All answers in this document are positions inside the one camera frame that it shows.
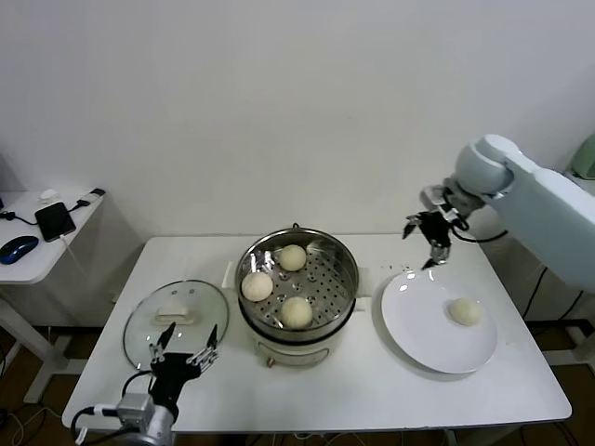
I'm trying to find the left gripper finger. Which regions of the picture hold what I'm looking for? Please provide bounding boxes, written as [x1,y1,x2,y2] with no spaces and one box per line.
[148,322,176,365]
[185,323,220,370]

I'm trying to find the white steamed baozi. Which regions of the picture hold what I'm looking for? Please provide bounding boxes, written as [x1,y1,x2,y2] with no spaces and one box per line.
[281,295,314,330]
[446,297,484,328]
[240,271,274,302]
[277,244,308,272]

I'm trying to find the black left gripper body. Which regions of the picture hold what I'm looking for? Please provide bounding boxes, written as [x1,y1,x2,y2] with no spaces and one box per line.
[150,352,205,406]

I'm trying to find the steel steamer basket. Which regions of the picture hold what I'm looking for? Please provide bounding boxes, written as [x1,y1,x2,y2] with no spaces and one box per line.
[235,228,361,339]

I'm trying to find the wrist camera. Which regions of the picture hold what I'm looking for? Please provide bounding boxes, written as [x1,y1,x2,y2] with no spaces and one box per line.
[115,392,155,423]
[420,184,445,208]

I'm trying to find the white phone cable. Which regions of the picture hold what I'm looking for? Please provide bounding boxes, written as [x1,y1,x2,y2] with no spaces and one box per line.
[59,234,92,280]

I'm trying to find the black desk cable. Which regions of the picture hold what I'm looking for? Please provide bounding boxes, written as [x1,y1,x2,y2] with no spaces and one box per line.
[0,209,40,228]

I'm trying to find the blue computer mouse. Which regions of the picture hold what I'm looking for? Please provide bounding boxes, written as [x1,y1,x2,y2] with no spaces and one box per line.
[0,235,40,266]

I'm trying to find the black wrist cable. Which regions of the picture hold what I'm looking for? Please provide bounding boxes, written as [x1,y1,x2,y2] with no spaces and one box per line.
[452,221,511,243]
[71,368,155,446]

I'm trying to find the glass lid with white handle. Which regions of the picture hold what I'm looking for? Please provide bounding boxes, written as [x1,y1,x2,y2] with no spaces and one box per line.
[122,279,231,377]

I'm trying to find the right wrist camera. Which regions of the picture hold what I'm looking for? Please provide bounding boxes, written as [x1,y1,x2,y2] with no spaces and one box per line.
[420,184,445,208]

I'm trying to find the black smartphone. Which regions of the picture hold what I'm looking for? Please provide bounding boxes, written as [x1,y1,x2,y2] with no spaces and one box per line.
[35,202,78,243]

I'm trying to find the white round plate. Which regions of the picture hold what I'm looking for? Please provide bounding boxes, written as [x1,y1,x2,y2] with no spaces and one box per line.
[380,269,499,375]

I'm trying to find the white electric cooker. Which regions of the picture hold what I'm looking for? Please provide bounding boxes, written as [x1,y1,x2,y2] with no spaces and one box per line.
[221,262,375,368]

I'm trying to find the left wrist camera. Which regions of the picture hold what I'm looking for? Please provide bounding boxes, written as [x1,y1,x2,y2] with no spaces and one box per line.
[115,392,155,423]

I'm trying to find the white side table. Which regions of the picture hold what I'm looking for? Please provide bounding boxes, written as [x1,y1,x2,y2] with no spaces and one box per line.
[0,189,109,405]

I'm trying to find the mint green appliance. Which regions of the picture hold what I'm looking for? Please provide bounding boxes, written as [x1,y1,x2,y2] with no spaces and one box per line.
[571,135,595,181]

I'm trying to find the black usb adapter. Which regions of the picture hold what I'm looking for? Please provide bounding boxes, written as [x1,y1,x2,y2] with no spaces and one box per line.
[69,187,108,213]

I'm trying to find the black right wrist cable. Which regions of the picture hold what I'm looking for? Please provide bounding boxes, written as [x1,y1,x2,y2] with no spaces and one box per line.
[452,221,511,243]

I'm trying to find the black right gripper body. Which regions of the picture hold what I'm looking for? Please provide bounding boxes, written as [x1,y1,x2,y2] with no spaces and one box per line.
[418,210,454,249]

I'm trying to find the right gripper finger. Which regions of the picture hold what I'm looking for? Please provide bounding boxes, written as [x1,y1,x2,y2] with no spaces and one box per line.
[402,213,424,241]
[420,243,452,271]

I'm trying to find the black adapter cable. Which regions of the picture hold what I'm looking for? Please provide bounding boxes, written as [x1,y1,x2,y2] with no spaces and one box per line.
[522,265,586,322]

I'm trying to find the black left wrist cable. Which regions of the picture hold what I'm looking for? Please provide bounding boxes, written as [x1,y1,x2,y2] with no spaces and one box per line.
[71,368,155,446]

